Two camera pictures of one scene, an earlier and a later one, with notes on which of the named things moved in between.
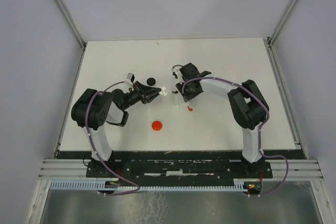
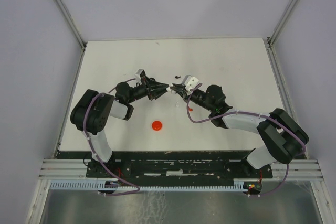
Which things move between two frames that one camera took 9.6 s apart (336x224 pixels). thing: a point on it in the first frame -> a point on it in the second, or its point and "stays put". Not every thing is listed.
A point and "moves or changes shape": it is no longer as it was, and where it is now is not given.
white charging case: [164, 91] moves or changes shape
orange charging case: [156, 125] stays put
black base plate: [179, 168] stays put
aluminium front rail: [75, 170] stays put
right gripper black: [186, 96] -> [180, 88]
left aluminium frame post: [64, 10] stays put
